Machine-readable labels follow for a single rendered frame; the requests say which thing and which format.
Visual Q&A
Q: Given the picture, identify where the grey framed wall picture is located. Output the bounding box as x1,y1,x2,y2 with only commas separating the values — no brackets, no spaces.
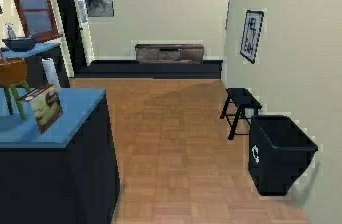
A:
85,0,115,18

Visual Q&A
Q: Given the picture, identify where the black framed wall poster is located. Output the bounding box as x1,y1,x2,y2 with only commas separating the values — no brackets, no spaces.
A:
239,9,265,65

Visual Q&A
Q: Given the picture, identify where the black recycling bin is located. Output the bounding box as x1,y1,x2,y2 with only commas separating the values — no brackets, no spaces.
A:
247,114,319,197

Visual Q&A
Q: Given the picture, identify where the black stool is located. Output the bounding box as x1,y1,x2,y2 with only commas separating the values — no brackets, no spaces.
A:
219,87,263,141

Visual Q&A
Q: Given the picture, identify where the grey spray bottle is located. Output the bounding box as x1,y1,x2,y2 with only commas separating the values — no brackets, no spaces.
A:
4,22,18,40

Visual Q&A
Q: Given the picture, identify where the red framed window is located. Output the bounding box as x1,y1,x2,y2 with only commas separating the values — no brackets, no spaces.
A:
13,0,64,43

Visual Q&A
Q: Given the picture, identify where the brown low sideboard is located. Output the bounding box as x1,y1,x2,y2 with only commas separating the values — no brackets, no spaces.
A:
134,43,205,65

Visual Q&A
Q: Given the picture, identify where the blue topped black counter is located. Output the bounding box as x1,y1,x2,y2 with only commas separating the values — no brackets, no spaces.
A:
0,87,121,224

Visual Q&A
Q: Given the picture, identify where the white paper towel roll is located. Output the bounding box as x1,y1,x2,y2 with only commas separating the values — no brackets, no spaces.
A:
41,57,62,92

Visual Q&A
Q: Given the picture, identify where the blue topped black worktop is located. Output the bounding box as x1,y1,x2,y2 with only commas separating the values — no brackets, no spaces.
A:
0,42,71,90

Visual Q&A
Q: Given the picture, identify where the dark blue bowl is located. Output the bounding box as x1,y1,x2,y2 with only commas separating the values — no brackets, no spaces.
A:
2,36,37,53

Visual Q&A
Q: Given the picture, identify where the cream and brown food box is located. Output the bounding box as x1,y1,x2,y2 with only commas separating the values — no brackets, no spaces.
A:
16,83,64,135

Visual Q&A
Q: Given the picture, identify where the brown bowl on green legs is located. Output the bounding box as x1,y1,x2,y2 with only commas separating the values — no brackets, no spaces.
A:
0,13,32,122

